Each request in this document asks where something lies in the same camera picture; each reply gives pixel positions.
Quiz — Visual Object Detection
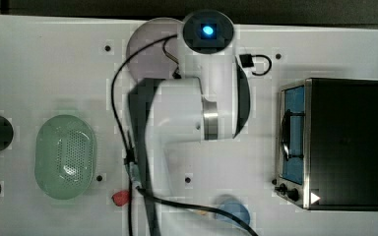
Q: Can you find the pink red toy fruit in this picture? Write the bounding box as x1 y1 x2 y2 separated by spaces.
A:
111 190 131 207

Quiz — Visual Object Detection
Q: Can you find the black silver toaster oven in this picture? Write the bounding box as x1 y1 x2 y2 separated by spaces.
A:
272 78 378 211

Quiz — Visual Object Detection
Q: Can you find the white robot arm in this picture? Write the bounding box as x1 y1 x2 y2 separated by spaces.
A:
127 10 250 236

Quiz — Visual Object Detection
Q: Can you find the black camera cable connector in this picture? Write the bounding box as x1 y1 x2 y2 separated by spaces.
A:
239 54 273 77

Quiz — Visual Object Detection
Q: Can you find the blue cup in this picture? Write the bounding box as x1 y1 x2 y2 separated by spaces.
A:
215 196 251 228

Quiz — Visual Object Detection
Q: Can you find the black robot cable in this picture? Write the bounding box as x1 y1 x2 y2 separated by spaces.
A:
110 33 260 236

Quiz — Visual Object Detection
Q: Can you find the green oval strainer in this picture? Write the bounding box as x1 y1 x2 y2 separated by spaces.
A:
34 115 96 200

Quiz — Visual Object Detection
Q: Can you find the grey round plate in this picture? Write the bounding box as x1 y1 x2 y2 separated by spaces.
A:
126 18 182 83

